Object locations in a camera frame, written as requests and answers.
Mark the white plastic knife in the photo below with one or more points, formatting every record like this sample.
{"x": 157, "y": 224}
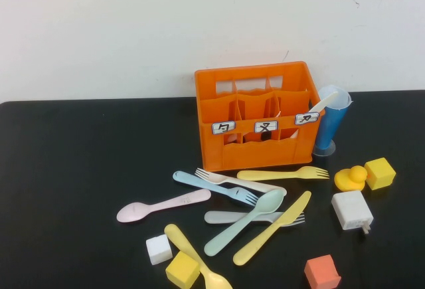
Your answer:
{"x": 320, "y": 104}

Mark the orange plastic cutlery crate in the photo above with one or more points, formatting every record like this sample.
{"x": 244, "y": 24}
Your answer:
{"x": 259, "y": 156}

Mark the blue plastic fork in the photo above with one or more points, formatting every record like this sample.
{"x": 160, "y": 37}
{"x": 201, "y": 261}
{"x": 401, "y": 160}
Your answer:
{"x": 199, "y": 182}

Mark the cream plastic fork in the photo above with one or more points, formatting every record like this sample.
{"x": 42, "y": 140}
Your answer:
{"x": 239, "y": 182}

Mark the yellow plastic fork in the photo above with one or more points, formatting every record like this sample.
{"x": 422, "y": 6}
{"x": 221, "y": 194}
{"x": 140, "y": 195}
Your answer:
{"x": 265, "y": 175}

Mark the grey plastic fork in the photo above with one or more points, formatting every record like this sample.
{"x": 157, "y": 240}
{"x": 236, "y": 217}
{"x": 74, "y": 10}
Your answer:
{"x": 219, "y": 217}

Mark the green plastic spoon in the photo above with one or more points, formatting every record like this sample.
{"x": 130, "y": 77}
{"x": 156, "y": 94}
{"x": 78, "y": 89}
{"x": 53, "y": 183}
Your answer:
{"x": 272, "y": 201}

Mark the blue cone cup clear base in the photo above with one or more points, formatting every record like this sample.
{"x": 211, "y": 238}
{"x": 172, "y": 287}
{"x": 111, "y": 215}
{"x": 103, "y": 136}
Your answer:
{"x": 327, "y": 129}

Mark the pink plastic spoon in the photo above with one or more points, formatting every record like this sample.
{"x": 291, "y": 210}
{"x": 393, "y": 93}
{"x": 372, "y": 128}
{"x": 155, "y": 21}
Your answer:
{"x": 133, "y": 212}

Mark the yellow plastic spoon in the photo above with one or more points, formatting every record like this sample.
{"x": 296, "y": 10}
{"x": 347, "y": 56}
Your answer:
{"x": 181, "y": 240}

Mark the yellow plastic knife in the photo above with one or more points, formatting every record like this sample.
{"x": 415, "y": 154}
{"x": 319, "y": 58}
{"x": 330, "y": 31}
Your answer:
{"x": 265, "y": 236}

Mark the white foam cube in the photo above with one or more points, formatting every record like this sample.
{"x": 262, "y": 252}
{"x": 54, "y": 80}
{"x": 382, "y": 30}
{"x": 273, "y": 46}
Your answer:
{"x": 158, "y": 249}

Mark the yellow foam cube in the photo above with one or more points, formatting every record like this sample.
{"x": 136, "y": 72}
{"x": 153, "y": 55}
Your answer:
{"x": 380, "y": 172}
{"x": 181, "y": 270}

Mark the yellow rubber duck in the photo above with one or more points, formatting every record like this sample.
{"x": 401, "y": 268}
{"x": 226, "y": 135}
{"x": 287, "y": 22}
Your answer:
{"x": 348, "y": 179}

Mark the white power adapter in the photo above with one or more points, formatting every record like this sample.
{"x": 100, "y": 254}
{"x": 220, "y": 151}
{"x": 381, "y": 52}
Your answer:
{"x": 350, "y": 209}

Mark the orange foam cube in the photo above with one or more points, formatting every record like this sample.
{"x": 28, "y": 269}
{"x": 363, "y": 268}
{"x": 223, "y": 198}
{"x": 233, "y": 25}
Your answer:
{"x": 320, "y": 270}

